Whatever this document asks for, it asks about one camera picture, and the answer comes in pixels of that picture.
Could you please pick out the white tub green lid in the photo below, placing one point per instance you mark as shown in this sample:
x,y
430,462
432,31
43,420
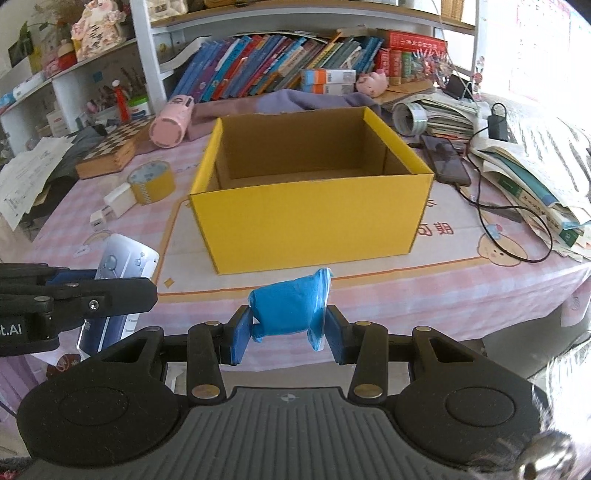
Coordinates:
x,y
139,108

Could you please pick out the white blue tissue pack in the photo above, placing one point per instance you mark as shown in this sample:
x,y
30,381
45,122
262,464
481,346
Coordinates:
x,y
129,256

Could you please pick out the row of colourful books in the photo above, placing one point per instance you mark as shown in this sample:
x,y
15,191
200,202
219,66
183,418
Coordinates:
x,y
258,64

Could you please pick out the woven basket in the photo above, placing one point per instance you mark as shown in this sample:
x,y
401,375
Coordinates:
x,y
457,9

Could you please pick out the black device on stand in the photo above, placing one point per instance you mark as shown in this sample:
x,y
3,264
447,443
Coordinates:
x,y
457,86

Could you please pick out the white charger plug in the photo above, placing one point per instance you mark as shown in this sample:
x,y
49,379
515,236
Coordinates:
x,y
121,201

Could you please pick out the wooden chessboard box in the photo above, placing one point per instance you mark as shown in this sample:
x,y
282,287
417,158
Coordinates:
x,y
111,150

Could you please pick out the pink figurine ornament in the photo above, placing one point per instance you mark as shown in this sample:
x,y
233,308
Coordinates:
x,y
97,32

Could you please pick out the pink pig toy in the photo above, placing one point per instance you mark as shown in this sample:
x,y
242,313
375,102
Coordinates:
x,y
371,84

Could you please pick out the black smartphone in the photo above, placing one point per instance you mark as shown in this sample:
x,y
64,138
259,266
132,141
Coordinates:
x,y
445,159

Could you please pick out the stack of magazines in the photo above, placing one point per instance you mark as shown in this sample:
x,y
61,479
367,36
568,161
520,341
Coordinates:
x,y
450,117

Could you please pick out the black power adapter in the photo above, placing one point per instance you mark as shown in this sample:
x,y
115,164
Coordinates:
x,y
497,124

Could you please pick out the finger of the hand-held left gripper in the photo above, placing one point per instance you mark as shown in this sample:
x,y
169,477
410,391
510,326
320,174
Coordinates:
x,y
69,276
115,297

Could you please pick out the pile of books and papers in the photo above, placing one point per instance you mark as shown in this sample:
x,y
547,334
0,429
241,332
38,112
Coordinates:
x,y
531,184

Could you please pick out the white box red label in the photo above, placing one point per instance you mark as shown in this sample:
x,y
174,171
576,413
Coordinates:
x,y
57,124

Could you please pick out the red thick book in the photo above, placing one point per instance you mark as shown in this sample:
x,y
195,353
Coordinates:
x,y
415,41

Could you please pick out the silver tape roll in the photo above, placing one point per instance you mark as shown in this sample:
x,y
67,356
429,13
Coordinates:
x,y
408,119

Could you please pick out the white printed paper sheets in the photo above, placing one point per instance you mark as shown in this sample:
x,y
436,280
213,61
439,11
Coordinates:
x,y
27,180

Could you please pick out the orange white small box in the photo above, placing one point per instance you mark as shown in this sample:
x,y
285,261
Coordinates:
x,y
328,89
330,75

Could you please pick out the pink cup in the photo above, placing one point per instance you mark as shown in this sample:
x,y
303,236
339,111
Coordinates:
x,y
168,127

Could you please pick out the pink checked tablecloth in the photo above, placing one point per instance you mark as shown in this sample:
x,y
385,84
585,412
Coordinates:
x,y
461,286

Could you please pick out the dark grey cloth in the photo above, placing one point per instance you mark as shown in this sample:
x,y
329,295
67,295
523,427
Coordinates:
x,y
60,184

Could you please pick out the silver metal bell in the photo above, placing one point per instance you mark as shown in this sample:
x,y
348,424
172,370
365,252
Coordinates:
x,y
547,454

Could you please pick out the red bottle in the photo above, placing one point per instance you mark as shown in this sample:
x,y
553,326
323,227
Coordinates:
x,y
122,104

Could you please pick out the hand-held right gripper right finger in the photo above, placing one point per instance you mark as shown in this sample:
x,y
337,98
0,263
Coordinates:
x,y
336,339

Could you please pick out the bunch of pens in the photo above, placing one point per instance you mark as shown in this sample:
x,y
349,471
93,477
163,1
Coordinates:
x,y
104,99

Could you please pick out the white shelf unit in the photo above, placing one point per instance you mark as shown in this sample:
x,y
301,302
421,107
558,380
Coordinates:
x,y
147,60

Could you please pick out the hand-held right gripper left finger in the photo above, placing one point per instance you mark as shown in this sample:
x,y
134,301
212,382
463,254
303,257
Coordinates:
x,y
241,337

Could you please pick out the yellow tape roll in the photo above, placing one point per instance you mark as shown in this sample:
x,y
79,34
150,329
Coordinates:
x,y
152,184

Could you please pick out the yellow cardboard box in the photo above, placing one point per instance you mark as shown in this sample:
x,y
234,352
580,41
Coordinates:
x,y
314,221

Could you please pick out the mauve and lilac cloth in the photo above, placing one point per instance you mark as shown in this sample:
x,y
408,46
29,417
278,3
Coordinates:
x,y
286,101

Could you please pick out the red round container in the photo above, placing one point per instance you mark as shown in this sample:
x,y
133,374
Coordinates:
x,y
64,60

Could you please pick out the blue plastic packet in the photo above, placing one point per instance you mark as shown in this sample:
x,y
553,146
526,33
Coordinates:
x,y
286,307

